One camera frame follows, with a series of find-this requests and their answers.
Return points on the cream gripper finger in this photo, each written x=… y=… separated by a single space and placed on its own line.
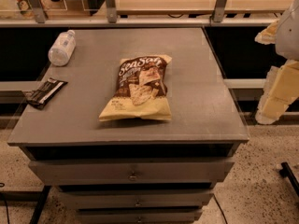
x=281 y=89
x=268 y=35

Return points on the brown sea salt chip bag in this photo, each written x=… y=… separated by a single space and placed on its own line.
x=140 y=90

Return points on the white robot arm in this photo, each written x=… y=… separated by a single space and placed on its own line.
x=287 y=37

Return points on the black metal floor stand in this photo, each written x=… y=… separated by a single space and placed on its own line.
x=286 y=171

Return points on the grey drawer cabinet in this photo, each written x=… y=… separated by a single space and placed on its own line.
x=134 y=171

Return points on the clear plastic water bottle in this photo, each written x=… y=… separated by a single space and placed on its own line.
x=62 y=49

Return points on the black snack bar wrapper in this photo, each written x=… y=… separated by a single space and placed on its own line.
x=43 y=94

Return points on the wooden shelf with metal posts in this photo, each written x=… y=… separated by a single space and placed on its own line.
x=140 y=13

